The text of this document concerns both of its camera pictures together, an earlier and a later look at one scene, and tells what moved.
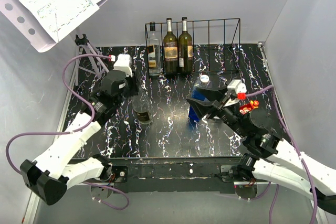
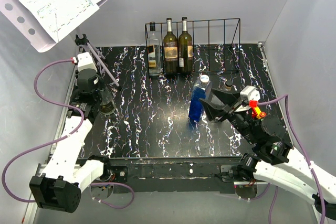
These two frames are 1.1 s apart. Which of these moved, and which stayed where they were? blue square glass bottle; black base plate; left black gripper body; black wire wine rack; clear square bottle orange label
Moved: left black gripper body
Stayed: clear square bottle orange label; black base plate; black wire wine rack; blue square glass bottle
